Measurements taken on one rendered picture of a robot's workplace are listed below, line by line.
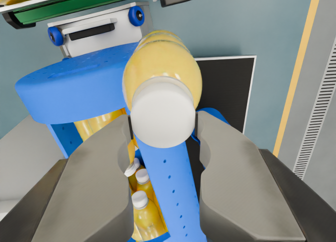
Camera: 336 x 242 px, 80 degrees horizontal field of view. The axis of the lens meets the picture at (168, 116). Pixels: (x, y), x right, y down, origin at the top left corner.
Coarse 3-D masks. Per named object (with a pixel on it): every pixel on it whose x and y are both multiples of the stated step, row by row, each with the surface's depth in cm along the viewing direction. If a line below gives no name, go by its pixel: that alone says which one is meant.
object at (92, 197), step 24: (120, 120) 11; (96, 144) 9; (120, 144) 9; (72, 168) 8; (96, 168) 8; (120, 168) 9; (72, 192) 7; (96, 192) 7; (120, 192) 7; (48, 216) 6; (72, 216) 6; (96, 216) 6; (120, 216) 6; (48, 240) 6; (72, 240) 6; (96, 240) 6; (120, 240) 7
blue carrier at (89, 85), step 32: (64, 64) 41; (96, 64) 32; (32, 96) 30; (64, 96) 29; (96, 96) 29; (64, 128) 49; (160, 160) 39; (160, 192) 41; (192, 192) 52; (192, 224) 52
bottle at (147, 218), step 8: (136, 208) 50; (144, 208) 51; (152, 208) 52; (136, 216) 50; (144, 216) 50; (152, 216) 51; (136, 224) 52; (144, 224) 51; (152, 224) 51; (160, 224) 54; (144, 232) 52; (152, 232) 52; (160, 232) 54; (144, 240) 54
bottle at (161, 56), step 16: (160, 32) 23; (144, 48) 16; (160, 48) 15; (176, 48) 15; (128, 64) 15; (144, 64) 14; (160, 64) 14; (176, 64) 14; (192, 64) 15; (128, 80) 14; (144, 80) 13; (160, 80) 13; (176, 80) 13; (192, 80) 14; (128, 96) 14; (192, 96) 14
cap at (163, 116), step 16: (144, 96) 11; (160, 96) 11; (176, 96) 11; (144, 112) 11; (160, 112) 11; (176, 112) 11; (192, 112) 11; (144, 128) 12; (160, 128) 12; (176, 128) 12; (192, 128) 12; (160, 144) 12; (176, 144) 12
